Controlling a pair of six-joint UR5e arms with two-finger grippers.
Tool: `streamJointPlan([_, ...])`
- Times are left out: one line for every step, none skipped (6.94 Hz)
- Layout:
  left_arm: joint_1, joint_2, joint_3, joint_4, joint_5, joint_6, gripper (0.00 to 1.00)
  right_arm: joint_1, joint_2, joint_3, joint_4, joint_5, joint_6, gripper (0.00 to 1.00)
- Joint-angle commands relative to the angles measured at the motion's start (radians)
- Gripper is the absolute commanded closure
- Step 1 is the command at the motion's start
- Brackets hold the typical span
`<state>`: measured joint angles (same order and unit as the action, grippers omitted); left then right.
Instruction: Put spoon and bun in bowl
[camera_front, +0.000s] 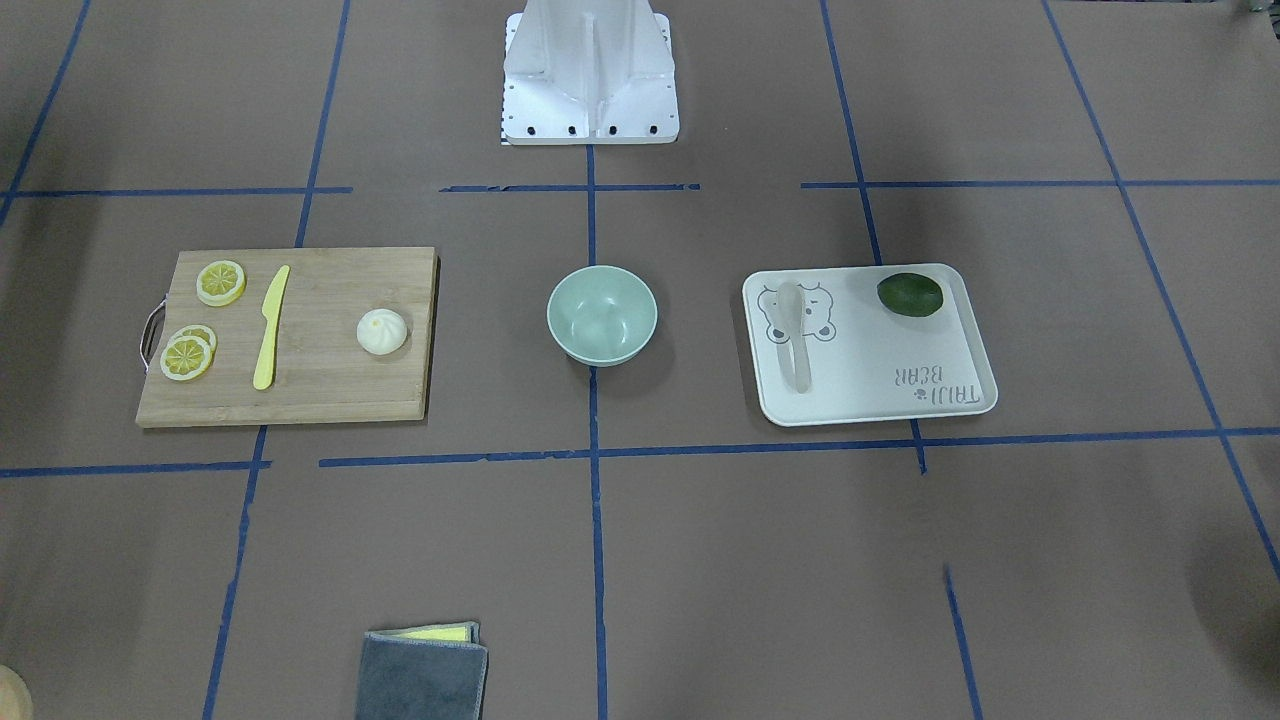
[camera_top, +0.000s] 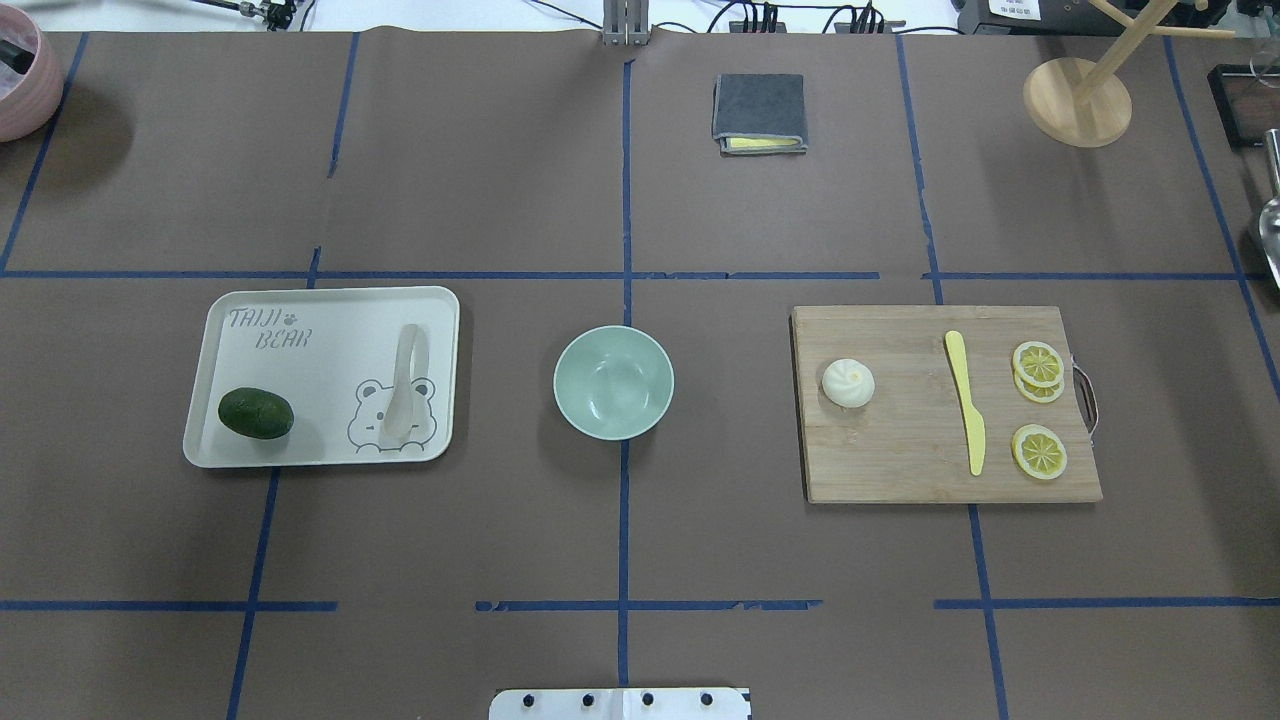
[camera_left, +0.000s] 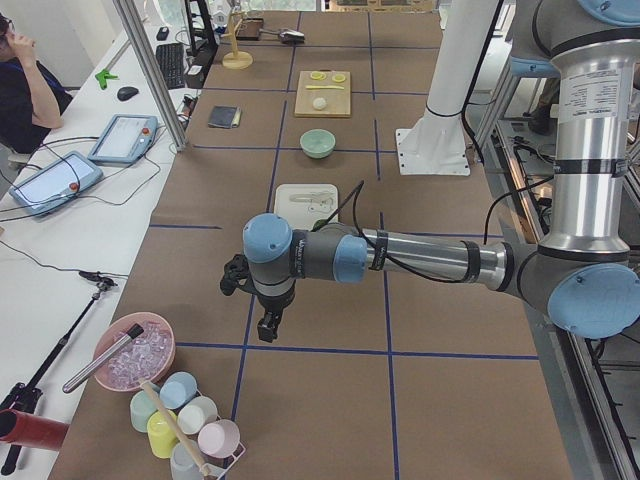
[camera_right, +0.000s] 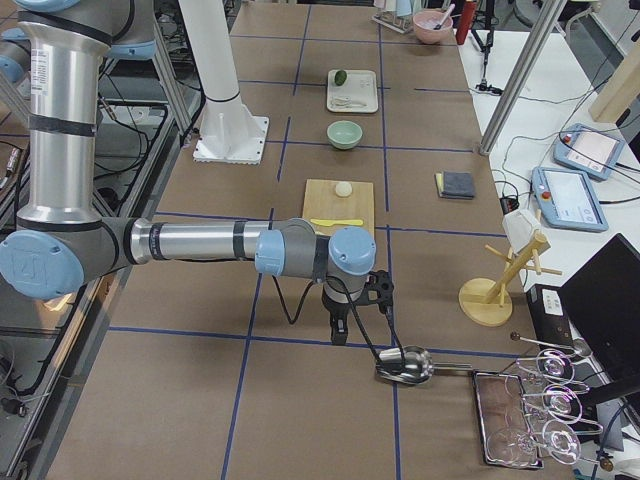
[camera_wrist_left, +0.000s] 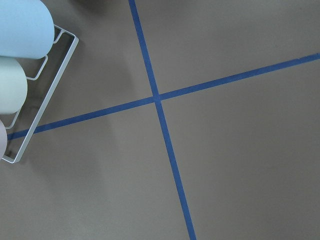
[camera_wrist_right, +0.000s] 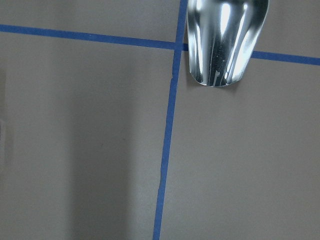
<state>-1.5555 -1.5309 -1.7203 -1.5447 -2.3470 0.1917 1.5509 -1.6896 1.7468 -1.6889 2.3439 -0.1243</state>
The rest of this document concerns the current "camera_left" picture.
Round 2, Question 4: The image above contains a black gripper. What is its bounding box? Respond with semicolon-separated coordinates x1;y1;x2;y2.
253;280;296;343

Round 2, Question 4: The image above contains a white ceramic spoon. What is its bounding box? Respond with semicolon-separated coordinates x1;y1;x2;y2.
289;192;333;207

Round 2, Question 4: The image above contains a green ceramic bowl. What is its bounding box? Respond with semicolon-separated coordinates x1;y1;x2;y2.
299;129;336;159

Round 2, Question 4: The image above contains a white steamed bun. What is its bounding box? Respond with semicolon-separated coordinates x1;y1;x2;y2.
312;97;327;111

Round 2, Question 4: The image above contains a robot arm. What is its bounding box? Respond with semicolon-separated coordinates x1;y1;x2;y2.
227;1;639;342

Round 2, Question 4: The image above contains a pink bowl with ice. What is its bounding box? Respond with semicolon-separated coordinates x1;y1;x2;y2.
94;312;176;392

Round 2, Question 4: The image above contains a blue cup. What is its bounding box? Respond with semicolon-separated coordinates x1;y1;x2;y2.
159;371;197;410

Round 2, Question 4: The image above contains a white cup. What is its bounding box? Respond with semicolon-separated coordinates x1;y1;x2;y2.
177;395;218;435

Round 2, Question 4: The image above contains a green lime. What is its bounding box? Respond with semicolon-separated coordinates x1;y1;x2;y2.
312;220;326;231

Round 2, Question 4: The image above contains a pink cup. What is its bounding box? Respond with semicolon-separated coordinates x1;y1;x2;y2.
197;419;240;458

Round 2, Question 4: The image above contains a white plastic tray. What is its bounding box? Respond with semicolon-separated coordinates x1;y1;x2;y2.
273;184;339;230

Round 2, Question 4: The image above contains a wooden stick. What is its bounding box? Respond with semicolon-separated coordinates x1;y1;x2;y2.
140;380;212;477

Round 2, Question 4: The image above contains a light green cup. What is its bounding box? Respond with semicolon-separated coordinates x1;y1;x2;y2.
129;390;157;433

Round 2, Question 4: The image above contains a yellow cup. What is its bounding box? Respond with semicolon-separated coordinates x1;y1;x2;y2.
147;411;179;459

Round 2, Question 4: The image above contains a grey cup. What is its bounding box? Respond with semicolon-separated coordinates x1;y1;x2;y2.
170;443;204;480

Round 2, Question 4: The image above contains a grey folded cloth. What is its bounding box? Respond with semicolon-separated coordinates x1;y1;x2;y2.
207;105;242;129

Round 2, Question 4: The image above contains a teach pendant far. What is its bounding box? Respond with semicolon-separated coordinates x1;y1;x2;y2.
87;114;158;165

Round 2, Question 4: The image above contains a teach pendant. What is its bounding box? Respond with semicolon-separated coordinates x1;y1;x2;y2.
87;114;158;165
9;151;103;216

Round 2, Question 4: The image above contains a wooden cutting board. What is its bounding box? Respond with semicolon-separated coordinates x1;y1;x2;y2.
294;70;352;118

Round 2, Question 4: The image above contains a yellow plastic knife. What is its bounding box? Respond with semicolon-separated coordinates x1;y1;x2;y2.
304;85;345;90

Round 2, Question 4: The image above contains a teach pendant near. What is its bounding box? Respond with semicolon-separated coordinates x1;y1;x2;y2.
9;151;103;216

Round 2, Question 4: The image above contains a black tripod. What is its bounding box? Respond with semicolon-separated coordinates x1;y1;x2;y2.
0;270;119;475

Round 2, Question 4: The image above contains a red cylinder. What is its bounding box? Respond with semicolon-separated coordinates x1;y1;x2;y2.
1;409;69;451

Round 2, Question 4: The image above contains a wooden mug tree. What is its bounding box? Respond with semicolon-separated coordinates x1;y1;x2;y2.
222;7;253;70

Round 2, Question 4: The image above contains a black computer mouse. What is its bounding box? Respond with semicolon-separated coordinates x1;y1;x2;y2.
116;86;139;102

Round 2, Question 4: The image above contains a black keyboard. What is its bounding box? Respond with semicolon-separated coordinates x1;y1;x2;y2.
155;43;185;90

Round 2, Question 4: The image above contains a metal scoop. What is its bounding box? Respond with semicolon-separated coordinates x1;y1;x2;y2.
260;28;305;45

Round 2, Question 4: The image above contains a green plastic tool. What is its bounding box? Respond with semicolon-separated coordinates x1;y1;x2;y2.
95;69;119;90

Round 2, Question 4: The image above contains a seated person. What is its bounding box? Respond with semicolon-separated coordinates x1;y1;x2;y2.
1;16;72;154

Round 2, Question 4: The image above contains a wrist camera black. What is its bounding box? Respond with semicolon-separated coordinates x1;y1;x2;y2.
219;254;255;296

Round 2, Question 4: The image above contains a white wire cup rack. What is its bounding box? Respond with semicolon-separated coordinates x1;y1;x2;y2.
189;394;247;480

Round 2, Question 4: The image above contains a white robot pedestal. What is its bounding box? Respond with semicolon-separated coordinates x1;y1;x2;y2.
396;0;502;176

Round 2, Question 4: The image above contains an aluminium frame post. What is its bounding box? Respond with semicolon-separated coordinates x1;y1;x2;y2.
113;0;187;152

